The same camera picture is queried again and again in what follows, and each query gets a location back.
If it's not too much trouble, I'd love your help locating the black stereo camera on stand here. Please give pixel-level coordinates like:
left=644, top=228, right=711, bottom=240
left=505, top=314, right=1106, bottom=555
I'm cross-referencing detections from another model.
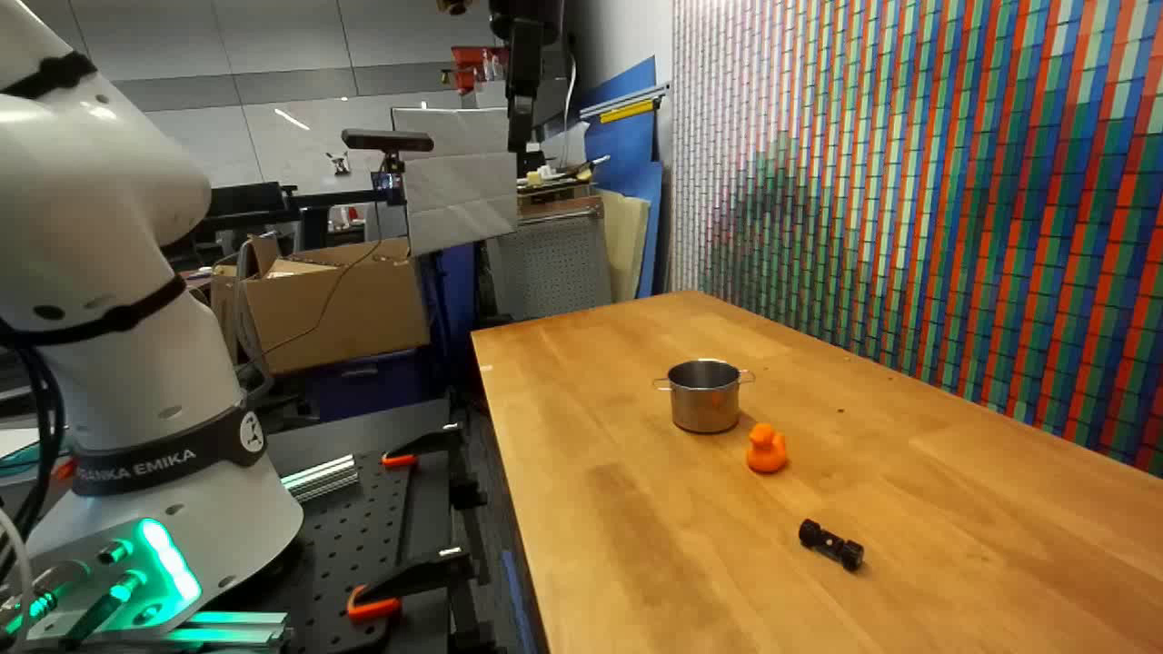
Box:
left=338, top=127, right=437, bottom=157

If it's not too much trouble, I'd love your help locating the aluminium extrusion bar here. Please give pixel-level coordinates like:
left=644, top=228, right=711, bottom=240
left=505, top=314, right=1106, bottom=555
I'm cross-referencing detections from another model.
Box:
left=278, top=449, right=362, bottom=503

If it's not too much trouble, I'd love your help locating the beige foam board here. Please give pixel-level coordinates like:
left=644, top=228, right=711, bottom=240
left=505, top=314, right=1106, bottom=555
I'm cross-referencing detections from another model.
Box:
left=601, top=190, right=655, bottom=306

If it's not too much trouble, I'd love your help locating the grey cabinet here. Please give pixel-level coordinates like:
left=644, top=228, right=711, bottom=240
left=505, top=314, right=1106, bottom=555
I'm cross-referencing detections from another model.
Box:
left=487, top=213, right=617, bottom=328

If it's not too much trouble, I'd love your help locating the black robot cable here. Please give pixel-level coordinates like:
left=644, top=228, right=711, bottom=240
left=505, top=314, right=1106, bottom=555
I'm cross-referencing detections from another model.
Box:
left=0, top=341, right=65, bottom=549

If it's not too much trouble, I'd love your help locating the aluminium robot base mount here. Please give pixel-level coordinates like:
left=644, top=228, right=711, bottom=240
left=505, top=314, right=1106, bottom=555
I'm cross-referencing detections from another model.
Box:
left=0, top=512, right=294, bottom=654

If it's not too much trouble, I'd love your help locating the small black cylinder object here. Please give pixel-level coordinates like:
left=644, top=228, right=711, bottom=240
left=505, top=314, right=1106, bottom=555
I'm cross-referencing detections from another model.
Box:
left=796, top=514, right=867, bottom=575

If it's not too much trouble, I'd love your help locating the grey panel board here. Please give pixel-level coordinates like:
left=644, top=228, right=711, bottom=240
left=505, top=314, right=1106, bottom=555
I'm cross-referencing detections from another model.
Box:
left=390, top=105, right=524, bottom=259

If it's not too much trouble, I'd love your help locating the small steel pot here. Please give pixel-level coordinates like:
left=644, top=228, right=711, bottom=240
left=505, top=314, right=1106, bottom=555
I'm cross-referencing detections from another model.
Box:
left=665, top=356, right=745, bottom=438

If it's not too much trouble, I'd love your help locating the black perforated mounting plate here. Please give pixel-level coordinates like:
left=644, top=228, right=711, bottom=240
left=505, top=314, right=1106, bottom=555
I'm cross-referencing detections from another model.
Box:
left=221, top=438, right=493, bottom=654

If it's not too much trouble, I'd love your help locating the blue board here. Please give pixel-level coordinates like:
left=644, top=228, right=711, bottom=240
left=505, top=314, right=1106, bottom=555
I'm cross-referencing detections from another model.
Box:
left=580, top=53, right=667, bottom=301

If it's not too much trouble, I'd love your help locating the orange rubber duck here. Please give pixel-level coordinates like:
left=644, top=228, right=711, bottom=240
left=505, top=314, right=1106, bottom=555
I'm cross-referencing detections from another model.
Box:
left=740, top=418, right=793, bottom=478

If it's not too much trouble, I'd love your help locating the brown cardboard box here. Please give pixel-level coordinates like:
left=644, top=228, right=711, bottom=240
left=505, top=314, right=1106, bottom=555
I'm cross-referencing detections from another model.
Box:
left=212, top=234, right=433, bottom=379

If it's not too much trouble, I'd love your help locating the black clamp with orange handle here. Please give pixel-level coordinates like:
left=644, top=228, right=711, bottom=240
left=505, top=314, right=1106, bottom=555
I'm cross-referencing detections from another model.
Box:
left=376, top=426, right=465, bottom=474
left=341, top=546, right=476, bottom=629

